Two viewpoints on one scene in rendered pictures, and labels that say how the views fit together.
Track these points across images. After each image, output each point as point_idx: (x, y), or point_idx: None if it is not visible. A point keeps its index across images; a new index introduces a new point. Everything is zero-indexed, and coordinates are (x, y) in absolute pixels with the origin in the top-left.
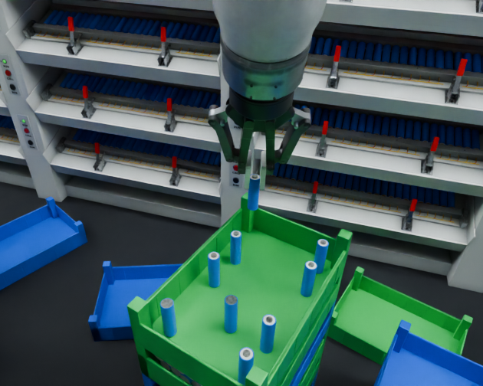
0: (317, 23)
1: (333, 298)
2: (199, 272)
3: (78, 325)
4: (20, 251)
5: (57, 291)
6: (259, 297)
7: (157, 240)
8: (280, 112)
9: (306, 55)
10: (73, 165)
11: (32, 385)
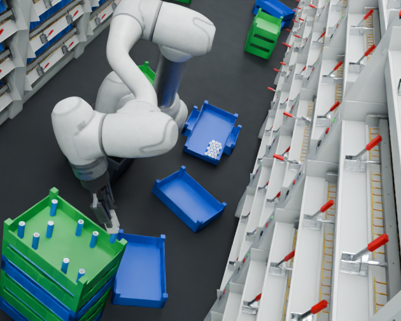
0: (68, 156)
1: (68, 301)
2: (85, 228)
3: (126, 232)
4: (185, 199)
5: (153, 220)
6: (64, 251)
7: (198, 274)
8: (81, 184)
9: (74, 167)
10: (245, 206)
11: (91, 216)
